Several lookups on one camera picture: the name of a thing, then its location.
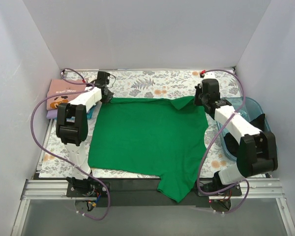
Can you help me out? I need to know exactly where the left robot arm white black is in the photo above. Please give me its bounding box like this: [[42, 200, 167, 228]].
[[56, 71, 114, 179]]

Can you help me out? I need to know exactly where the green t shirt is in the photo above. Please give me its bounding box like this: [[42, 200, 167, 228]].
[[88, 96, 208, 202]]

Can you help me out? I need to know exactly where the pink folded printed t shirt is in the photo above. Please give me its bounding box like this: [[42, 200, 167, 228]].
[[46, 79, 86, 111]]

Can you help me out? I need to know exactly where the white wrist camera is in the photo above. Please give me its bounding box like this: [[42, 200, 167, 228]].
[[87, 75, 97, 84], [200, 71, 216, 80]]

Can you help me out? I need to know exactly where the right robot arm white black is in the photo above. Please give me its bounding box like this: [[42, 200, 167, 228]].
[[195, 79, 278, 196]]

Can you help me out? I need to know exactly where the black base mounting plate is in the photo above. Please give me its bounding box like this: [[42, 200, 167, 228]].
[[66, 178, 243, 208]]

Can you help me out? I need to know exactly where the floral patterned table mat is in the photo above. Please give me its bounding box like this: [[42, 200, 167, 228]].
[[34, 69, 241, 178]]

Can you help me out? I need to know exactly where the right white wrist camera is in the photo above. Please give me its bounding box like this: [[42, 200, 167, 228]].
[[200, 71, 216, 80]]

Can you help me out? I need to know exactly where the aluminium frame rail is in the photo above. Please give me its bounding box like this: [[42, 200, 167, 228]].
[[19, 178, 295, 236]]

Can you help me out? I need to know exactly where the teal folded t shirt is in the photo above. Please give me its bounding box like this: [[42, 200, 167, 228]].
[[87, 105, 96, 120]]

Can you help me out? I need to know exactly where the blue transparent plastic bin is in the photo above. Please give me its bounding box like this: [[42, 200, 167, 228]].
[[220, 97, 271, 161]]

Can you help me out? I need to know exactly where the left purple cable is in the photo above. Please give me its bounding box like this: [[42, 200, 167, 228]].
[[30, 68, 112, 221]]

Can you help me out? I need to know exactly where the lilac folded t shirt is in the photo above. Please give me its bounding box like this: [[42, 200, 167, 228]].
[[46, 109, 58, 119]]

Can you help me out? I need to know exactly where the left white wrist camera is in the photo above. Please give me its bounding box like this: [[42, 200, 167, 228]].
[[87, 75, 97, 84]]

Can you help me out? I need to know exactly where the black t shirt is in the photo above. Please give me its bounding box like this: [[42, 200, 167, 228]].
[[224, 114, 266, 157]]

